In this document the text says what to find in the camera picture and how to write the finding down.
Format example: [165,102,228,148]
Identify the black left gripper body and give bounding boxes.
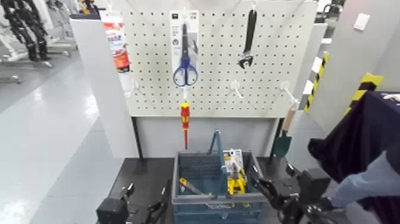
[126,201,151,224]

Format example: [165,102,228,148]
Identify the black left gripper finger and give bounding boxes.
[145,186,172,224]
[124,182,136,198]

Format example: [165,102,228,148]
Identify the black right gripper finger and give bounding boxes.
[246,167,280,209]
[285,160,301,181]

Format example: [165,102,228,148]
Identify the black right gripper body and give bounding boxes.
[276,193,308,224]

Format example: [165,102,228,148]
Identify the wooden handled green trowel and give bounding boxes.
[271,107,297,158]

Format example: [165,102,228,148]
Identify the yellow tool in blister package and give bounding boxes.
[222,148,248,195]

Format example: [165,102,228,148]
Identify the blue plastic crate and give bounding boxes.
[171,150,269,224]

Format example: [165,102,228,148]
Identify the black pegboard stand leg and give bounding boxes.
[268,118,286,157]
[131,117,148,175]

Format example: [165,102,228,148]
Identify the person in navy shirt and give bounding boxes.
[307,91,400,224]

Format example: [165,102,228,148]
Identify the grey backing panel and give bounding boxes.
[136,117,280,158]

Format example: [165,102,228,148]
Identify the red yellow screwdriver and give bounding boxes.
[180,101,190,150]

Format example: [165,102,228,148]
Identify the white metal pegboard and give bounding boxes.
[120,0,319,119]

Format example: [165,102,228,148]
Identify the white partition panel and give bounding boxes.
[70,17,140,158]

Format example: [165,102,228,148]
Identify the red white sealant tube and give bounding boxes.
[99,11,134,98]

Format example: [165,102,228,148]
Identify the black adjustable wrench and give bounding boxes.
[237,9,258,70]

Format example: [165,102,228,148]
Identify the black background equipment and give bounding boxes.
[315,0,345,23]

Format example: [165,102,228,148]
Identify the yellow black background machine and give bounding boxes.
[78,0,101,15]

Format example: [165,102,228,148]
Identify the black humanoid robot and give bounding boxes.
[0,0,51,62]

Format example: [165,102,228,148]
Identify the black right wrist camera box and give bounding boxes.
[298,168,332,205]

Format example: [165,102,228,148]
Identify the small saw with yellow handle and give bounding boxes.
[179,178,213,197]

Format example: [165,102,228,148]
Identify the yellow black striped post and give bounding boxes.
[343,72,384,117]
[304,52,330,113]

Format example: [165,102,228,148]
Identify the blue handled scissors in package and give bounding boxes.
[169,10,200,88]

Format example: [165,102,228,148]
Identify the white wall plate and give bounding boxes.
[354,13,371,32]

